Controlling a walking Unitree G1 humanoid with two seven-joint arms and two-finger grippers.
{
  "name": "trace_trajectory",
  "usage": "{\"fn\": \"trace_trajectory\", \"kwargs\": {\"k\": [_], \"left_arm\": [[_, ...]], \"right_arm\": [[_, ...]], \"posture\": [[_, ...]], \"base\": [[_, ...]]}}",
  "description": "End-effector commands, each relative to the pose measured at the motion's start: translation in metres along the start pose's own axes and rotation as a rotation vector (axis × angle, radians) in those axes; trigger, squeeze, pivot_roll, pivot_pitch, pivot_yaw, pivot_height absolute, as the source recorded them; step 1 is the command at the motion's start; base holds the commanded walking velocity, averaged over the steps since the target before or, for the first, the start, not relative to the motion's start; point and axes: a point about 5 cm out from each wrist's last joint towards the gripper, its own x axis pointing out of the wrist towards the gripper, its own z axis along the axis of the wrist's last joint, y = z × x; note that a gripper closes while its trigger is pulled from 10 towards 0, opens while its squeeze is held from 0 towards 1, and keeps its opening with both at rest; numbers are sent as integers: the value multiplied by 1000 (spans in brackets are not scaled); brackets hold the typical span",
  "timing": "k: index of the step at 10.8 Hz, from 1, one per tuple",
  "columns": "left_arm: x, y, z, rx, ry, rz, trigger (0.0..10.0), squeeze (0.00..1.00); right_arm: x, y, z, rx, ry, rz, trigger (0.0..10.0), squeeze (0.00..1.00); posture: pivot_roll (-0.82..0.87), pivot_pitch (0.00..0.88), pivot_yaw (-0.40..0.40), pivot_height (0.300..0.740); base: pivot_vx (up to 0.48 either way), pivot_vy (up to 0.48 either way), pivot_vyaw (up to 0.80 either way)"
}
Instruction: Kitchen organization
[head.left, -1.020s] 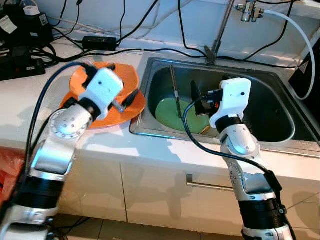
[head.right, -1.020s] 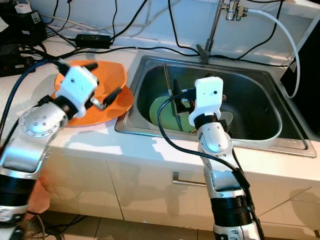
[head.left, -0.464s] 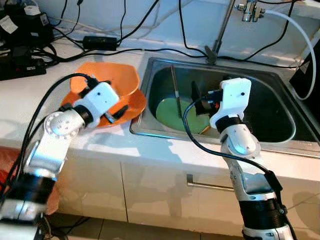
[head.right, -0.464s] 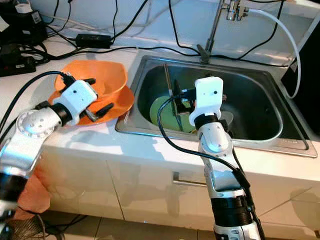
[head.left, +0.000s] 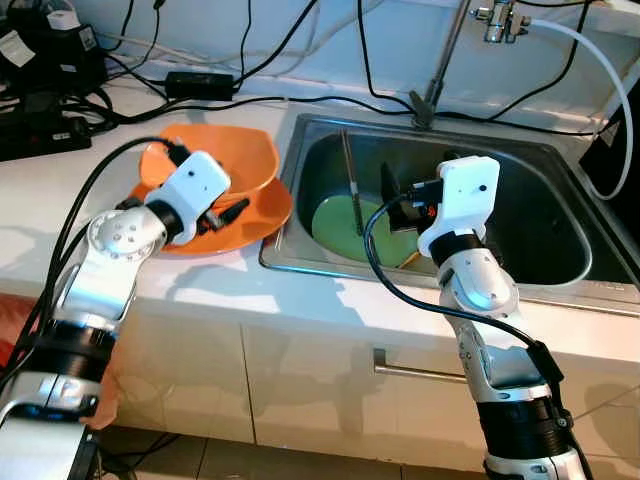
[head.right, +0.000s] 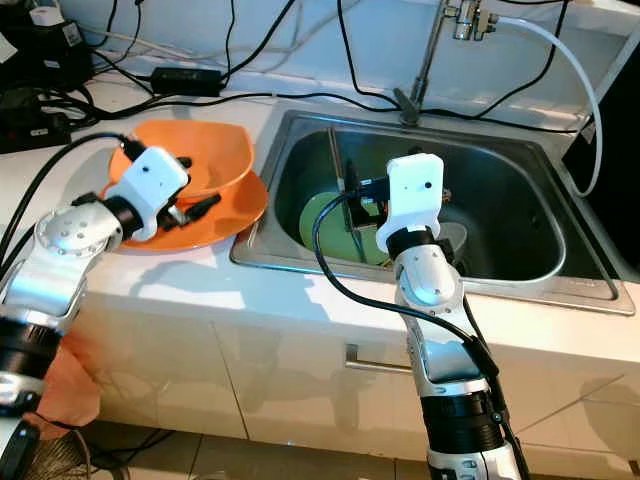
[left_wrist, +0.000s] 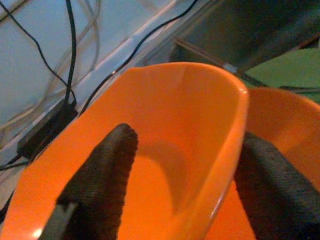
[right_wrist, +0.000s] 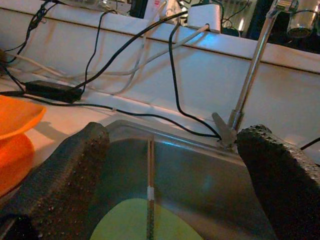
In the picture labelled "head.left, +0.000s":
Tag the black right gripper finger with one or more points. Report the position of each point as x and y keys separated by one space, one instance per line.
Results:
x=392 y=192

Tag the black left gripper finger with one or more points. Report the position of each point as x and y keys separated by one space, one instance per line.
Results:
x=237 y=209

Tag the long thin metal utensil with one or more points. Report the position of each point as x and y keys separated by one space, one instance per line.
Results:
x=350 y=185

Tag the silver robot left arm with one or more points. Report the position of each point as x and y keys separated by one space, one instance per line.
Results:
x=95 y=280

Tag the white kitchen cabinet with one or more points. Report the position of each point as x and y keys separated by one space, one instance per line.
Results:
x=300 y=380

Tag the orange plastic plate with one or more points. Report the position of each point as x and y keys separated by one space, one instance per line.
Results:
x=260 y=215

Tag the orange plastic bowl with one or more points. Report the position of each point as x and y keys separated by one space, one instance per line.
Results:
x=240 y=155

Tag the green plastic plate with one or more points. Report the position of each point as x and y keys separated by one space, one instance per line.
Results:
x=335 y=225

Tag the chrome faucet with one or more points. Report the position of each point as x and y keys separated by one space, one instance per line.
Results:
x=428 y=105

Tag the stainless steel sink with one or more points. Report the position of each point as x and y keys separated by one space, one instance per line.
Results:
x=540 y=210

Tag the black power adapter brick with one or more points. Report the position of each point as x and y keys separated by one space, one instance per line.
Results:
x=200 y=84

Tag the black power strip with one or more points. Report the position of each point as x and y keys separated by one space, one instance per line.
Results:
x=40 y=135

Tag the red plastic bag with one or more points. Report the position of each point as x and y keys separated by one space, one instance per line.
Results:
x=110 y=390

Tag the black box appliance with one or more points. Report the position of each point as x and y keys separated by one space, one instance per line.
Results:
x=615 y=170

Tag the black charger device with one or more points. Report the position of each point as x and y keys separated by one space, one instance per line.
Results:
x=50 y=60

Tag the white plug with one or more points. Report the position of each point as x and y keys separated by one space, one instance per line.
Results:
x=62 y=20

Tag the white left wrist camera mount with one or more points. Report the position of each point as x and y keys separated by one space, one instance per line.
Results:
x=190 y=185

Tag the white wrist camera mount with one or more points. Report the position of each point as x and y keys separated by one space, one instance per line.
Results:
x=465 y=190
x=190 y=185

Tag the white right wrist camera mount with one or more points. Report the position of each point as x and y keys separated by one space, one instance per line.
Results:
x=465 y=190

